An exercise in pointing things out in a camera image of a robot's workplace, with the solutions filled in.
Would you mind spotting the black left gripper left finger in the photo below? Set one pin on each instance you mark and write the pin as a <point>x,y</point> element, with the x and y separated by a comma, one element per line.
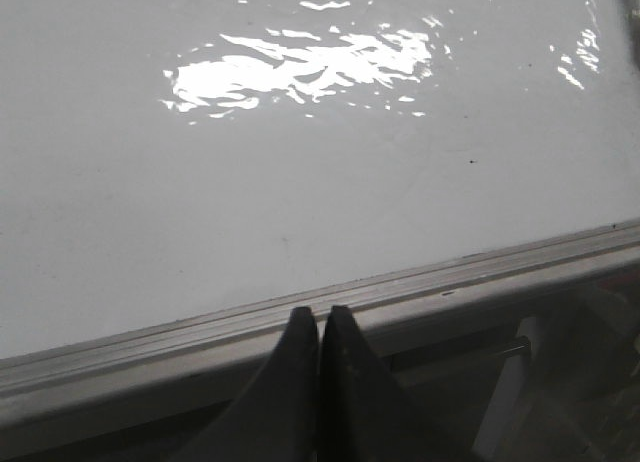
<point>274,417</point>

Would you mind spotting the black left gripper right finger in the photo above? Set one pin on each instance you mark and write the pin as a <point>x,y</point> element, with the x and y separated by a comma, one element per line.
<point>364,414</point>

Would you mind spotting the grey metal stand frame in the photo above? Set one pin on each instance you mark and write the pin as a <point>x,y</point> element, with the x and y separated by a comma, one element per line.
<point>561,384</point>

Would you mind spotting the white whiteboard with grey frame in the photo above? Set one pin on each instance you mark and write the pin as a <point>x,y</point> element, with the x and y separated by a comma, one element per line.
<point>177,173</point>

